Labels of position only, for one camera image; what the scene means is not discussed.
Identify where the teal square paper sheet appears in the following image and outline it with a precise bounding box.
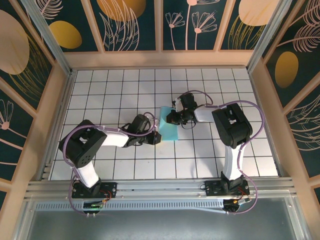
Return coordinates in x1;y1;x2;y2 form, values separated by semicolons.
158;106;180;142

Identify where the grey metal panel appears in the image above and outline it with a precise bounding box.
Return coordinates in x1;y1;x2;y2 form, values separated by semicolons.
14;197;308;240

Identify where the aluminium mounting rail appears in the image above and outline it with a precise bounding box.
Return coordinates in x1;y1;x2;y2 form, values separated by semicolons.
24;176;296;198

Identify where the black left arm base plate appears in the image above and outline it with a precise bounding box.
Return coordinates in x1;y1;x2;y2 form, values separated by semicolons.
71;181;118;199

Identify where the slotted grey cable duct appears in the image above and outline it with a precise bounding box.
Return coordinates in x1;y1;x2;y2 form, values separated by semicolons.
34;199;226;212

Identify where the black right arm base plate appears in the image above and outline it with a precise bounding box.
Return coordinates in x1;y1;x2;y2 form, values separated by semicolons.
204;179;251;197

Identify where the aluminium side rail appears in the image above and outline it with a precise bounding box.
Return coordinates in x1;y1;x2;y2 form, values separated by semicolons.
247;67;287;178
37;69;76;181

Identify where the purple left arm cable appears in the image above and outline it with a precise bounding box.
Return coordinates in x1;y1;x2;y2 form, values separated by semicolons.
59;112;160;218

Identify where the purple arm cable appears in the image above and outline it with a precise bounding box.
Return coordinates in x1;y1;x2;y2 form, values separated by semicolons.
180;90;266;215
59;112;160;218

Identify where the aluminium frame post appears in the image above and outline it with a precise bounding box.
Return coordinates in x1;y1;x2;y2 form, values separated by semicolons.
246;0;298;73
19;0;75;77

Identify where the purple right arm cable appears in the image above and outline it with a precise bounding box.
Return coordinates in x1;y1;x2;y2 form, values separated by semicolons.
180;90;266;215

